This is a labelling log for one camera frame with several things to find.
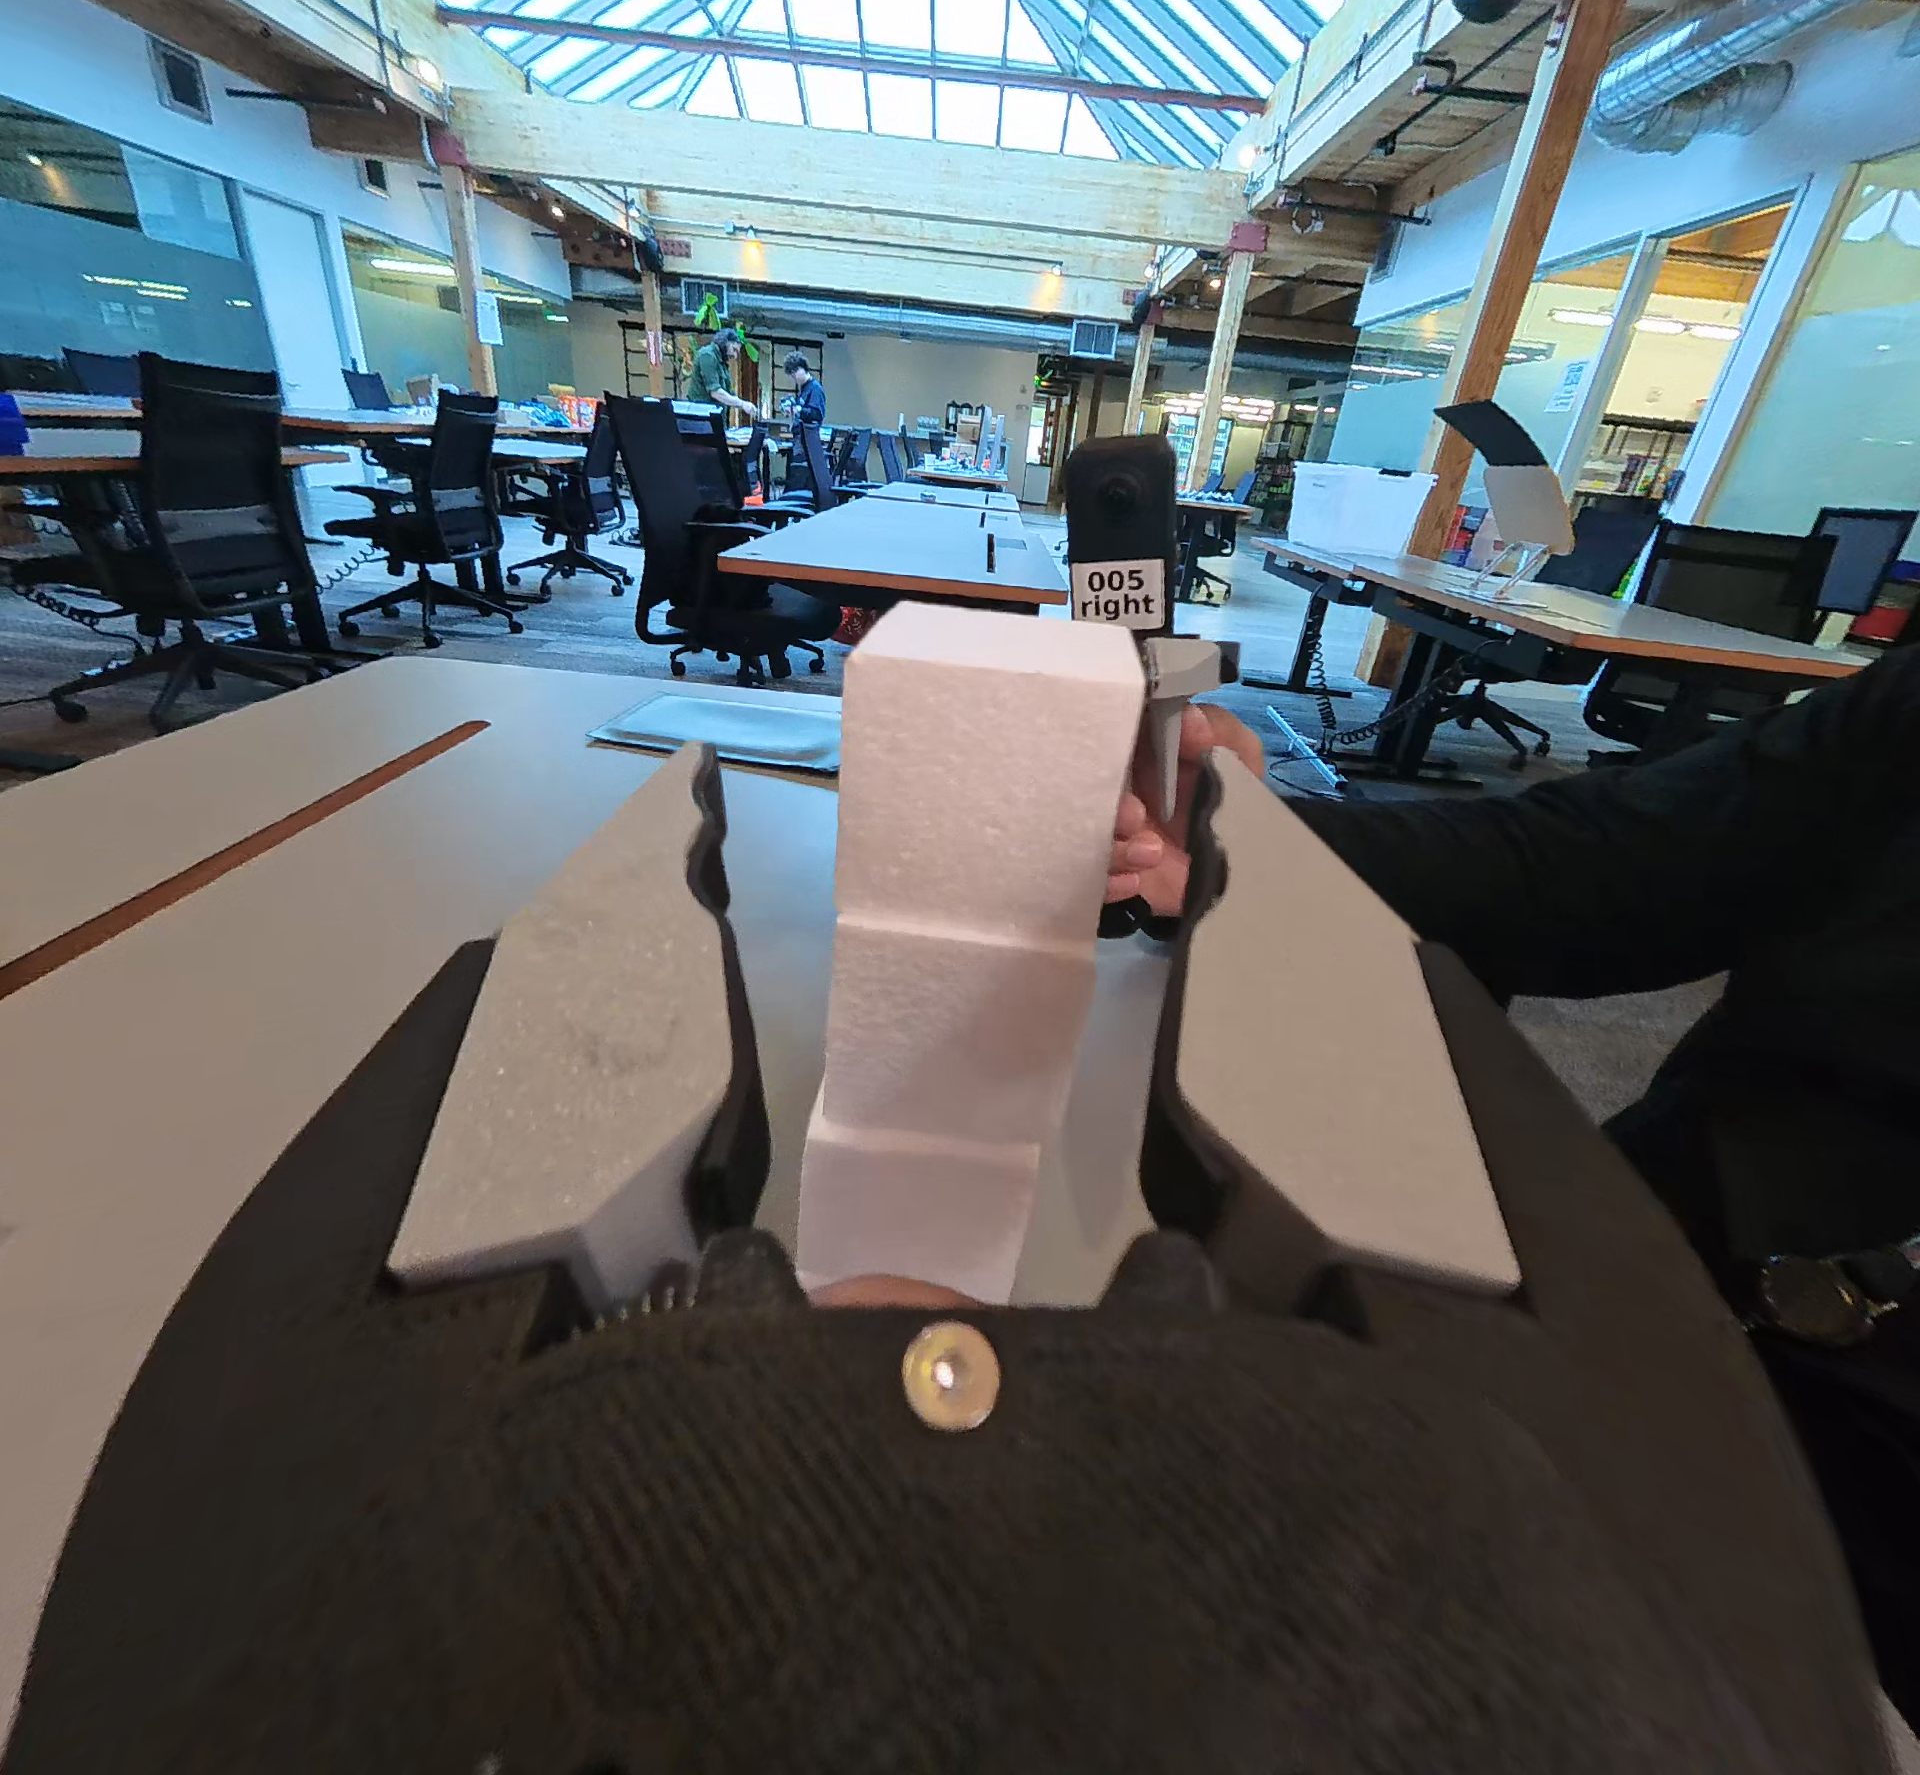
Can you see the white hard foam cube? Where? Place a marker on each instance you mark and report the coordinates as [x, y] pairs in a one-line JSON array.
[[915, 1219], [991, 756], [945, 1040]]

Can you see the cluster of black office chairs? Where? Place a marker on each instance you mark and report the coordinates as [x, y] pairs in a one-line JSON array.
[[211, 455]]

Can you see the grey flat pouch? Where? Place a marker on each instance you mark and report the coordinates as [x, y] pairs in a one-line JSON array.
[[706, 733]]

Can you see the person's right hand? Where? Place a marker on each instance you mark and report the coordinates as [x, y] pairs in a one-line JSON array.
[[1223, 741]]

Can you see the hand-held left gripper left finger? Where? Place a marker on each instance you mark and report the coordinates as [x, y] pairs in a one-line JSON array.
[[572, 1055]]

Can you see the person's dark clothed body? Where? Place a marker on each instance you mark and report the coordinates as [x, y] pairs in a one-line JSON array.
[[1800, 1130]]

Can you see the black office chair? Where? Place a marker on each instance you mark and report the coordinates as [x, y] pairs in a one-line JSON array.
[[1724, 575]]

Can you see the person's right forearm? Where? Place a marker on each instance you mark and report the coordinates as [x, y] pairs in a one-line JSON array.
[[1575, 859]]

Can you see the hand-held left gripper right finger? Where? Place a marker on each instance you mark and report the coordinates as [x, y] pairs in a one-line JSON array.
[[1337, 1084]]

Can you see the silver ventilation duct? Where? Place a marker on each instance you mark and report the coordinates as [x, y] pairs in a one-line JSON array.
[[1724, 66]]

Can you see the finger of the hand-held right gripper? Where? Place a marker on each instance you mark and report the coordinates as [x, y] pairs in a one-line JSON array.
[[1185, 680]]

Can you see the black monitor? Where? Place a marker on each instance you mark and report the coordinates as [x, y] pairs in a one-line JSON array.
[[1860, 561]]

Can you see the clear acrylic stand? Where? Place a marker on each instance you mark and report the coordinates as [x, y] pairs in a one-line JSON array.
[[1499, 561]]

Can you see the wooden support post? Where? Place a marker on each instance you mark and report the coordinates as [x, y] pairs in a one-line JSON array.
[[1516, 305]]

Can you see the curved black white card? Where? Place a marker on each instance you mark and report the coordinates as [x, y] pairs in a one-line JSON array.
[[1531, 507]]

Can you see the white power strip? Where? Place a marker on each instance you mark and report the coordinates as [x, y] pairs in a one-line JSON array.
[[1310, 742]]

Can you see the blue bin stack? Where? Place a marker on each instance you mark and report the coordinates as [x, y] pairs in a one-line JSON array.
[[13, 426]]

